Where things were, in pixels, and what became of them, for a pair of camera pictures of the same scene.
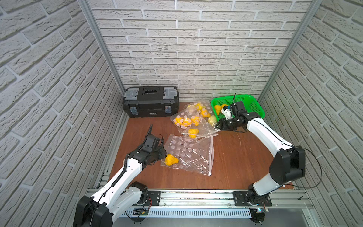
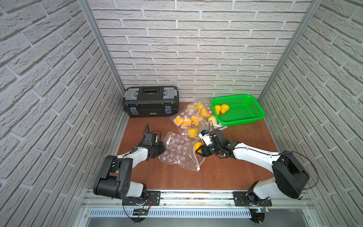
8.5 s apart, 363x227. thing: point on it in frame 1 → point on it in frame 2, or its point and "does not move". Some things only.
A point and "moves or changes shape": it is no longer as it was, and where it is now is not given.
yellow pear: [218, 109] does not move
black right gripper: [223, 126] → [205, 152]
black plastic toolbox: [142, 101] does not move
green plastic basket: [251, 105] does not move
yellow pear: [170, 160] → [197, 145]
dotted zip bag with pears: [184, 153] moves or changes shape
